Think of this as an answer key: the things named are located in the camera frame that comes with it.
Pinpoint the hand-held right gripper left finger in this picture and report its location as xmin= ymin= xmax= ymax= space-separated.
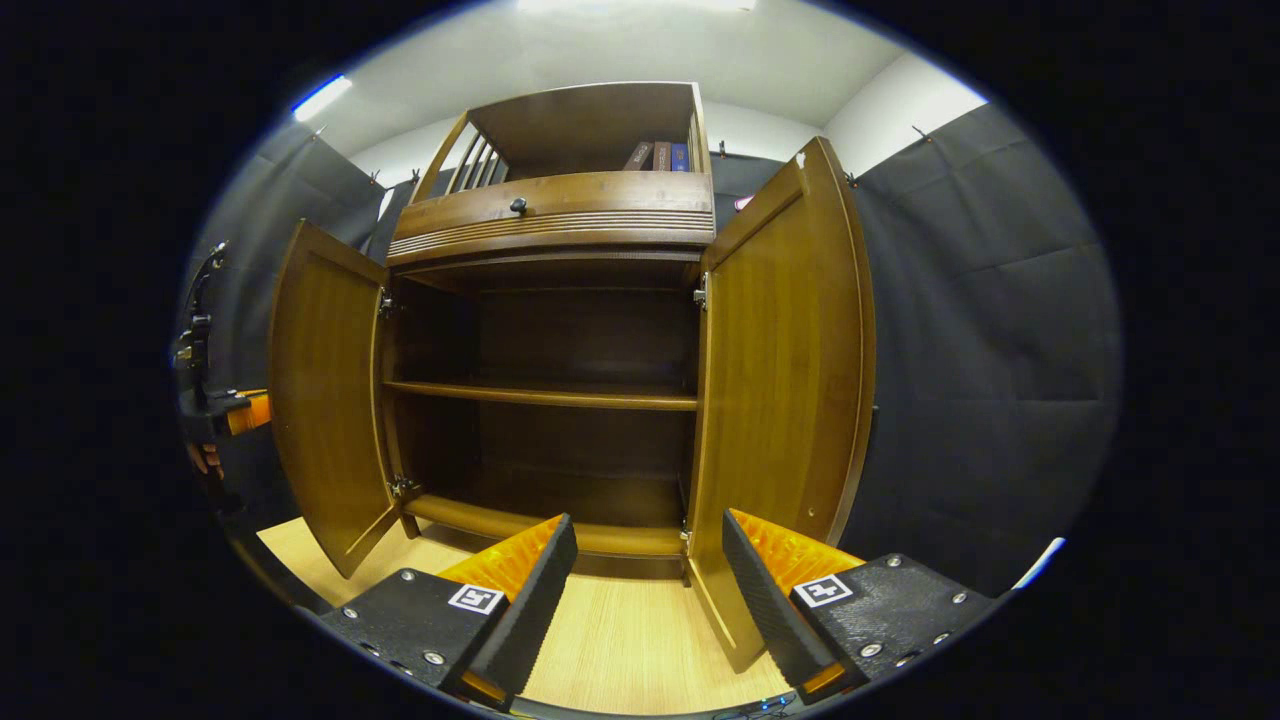
xmin=318 ymin=513 xmax=579 ymax=711

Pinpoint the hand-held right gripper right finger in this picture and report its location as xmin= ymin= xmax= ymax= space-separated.
xmin=722 ymin=508 xmax=1004 ymax=704

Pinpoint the wooden cabinet door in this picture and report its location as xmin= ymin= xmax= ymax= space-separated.
xmin=267 ymin=220 xmax=401 ymax=579
xmin=685 ymin=136 xmax=878 ymax=673

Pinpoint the wooden double-door shoe cabinet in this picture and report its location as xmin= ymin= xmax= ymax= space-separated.
xmin=267 ymin=82 xmax=878 ymax=673

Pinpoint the wooden inner shelf board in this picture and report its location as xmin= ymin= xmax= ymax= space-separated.
xmin=383 ymin=380 xmax=699 ymax=412

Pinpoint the small ceiling light panel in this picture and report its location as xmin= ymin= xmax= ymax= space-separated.
xmin=291 ymin=75 xmax=353 ymax=123

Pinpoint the black backdrop cloth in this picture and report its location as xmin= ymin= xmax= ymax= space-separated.
xmin=180 ymin=100 xmax=1123 ymax=598

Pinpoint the large ceiling light panel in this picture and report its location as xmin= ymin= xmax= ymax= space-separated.
xmin=515 ymin=0 xmax=758 ymax=13

